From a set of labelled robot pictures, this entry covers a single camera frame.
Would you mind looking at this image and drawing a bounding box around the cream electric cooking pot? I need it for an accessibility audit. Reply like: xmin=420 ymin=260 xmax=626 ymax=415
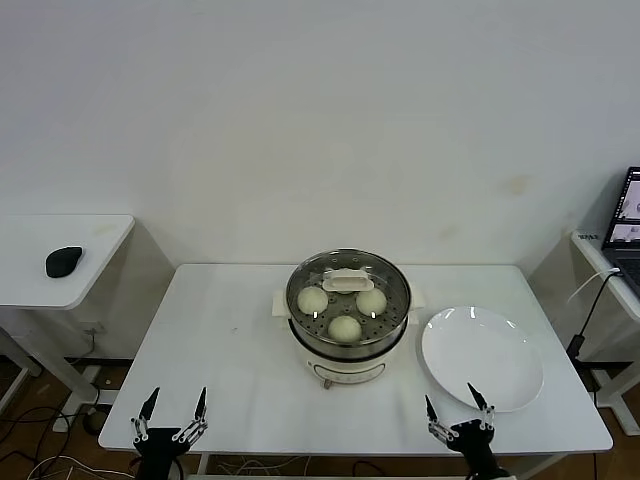
xmin=272 ymin=288 xmax=429 ymax=391

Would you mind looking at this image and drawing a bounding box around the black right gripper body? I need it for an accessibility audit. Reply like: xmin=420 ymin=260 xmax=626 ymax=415
xmin=447 ymin=419 xmax=502 ymax=477

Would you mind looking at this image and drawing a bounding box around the black laptop computer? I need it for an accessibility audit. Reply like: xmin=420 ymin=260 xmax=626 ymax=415
xmin=602 ymin=166 xmax=640 ymax=291

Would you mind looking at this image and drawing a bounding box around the white steamed baozi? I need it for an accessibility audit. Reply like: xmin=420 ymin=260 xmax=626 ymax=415
xmin=327 ymin=314 xmax=363 ymax=344
xmin=355 ymin=289 xmax=388 ymax=317
xmin=297 ymin=287 xmax=330 ymax=315

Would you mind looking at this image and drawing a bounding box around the stainless steel steamer basket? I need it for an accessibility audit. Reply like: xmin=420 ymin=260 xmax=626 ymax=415
xmin=285 ymin=249 xmax=414 ymax=360

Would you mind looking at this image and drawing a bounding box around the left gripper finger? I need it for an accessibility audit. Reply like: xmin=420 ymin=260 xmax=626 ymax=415
xmin=129 ymin=385 xmax=162 ymax=445
xmin=172 ymin=385 xmax=209 ymax=444

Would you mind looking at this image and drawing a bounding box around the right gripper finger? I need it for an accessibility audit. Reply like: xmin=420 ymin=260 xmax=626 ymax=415
xmin=466 ymin=381 xmax=497 ymax=431
xmin=424 ymin=393 xmax=456 ymax=442

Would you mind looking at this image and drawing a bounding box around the round glass pot lid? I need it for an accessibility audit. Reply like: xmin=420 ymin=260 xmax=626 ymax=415
xmin=285 ymin=249 xmax=414 ymax=347

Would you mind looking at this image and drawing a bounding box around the round white plate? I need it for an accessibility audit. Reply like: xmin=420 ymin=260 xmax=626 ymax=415
xmin=420 ymin=305 xmax=545 ymax=413

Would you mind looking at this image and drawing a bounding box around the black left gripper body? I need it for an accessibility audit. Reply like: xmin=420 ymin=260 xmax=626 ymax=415
xmin=132 ymin=426 xmax=195 ymax=480

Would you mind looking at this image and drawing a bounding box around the white laptop cable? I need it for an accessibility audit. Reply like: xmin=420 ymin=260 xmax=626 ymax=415
xmin=567 ymin=268 xmax=623 ymax=304

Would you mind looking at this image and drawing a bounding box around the white side table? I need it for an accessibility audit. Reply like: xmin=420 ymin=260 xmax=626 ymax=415
xmin=0 ymin=214 xmax=137 ymax=406
xmin=571 ymin=229 xmax=640 ymax=436

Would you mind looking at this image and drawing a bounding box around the black laptop power cable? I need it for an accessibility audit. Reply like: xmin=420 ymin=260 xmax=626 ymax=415
xmin=567 ymin=272 xmax=624 ymax=359

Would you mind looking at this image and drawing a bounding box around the black computer mouse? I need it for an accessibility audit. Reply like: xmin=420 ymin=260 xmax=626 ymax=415
xmin=44 ymin=246 xmax=84 ymax=278

